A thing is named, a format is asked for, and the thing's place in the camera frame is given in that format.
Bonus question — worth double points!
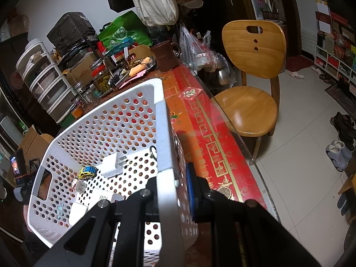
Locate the teal multiport usb charger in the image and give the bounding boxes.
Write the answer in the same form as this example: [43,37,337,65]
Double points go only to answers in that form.
[54,206,66,220]

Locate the wooden chair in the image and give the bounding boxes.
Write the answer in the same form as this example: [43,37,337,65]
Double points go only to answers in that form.
[214,20,287,158]

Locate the yellow toy car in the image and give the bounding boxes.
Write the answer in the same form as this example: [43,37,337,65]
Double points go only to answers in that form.
[78,166,98,180]

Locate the small glass jar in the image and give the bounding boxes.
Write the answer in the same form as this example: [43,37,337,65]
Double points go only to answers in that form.
[83,84,98,104]

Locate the white perforated plastic basket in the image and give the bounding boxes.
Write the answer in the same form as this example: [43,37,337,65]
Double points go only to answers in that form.
[27,78,198,266]

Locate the stacked white food cover tower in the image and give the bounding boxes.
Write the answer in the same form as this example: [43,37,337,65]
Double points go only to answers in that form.
[16,39,77,124]

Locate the glass jar with red lid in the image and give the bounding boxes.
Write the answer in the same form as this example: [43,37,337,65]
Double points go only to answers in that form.
[92,65,112,93]

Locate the brown ceramic mug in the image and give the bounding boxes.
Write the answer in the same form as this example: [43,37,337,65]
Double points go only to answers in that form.
[150,40,181,72]

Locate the grey white slippers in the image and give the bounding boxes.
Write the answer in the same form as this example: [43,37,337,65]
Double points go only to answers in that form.
[325,140,352,172]

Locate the green shopping bag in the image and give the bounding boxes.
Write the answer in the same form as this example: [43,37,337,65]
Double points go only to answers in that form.
[97,10,153,56]

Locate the cardboard box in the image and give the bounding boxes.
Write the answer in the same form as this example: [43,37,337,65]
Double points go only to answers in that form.
[19,126,54,166]

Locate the white charger block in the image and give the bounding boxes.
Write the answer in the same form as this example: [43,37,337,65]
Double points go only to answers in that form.
[97,152,127,178]

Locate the white shelf with boxes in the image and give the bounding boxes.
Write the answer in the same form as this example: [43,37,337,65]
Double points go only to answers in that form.
[314,0,355,95]

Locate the black bag on tower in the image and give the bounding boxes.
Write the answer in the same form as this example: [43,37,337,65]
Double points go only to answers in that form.
[47,12,98,55]

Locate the clear plastic bag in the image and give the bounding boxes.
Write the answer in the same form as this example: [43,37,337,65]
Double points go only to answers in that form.
[179,24,236,89]

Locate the orange jar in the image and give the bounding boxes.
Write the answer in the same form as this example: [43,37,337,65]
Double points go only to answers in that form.
[71,105,84,119]

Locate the white square charger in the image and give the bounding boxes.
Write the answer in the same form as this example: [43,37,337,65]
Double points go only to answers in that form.
[93,188,124,205]

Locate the beige canvas tote bag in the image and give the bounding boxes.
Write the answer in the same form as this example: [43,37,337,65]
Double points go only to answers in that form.
[133,0,179,27]

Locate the red patterned tablecloth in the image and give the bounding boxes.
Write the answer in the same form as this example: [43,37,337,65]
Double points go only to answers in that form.
[72,63,268,267]

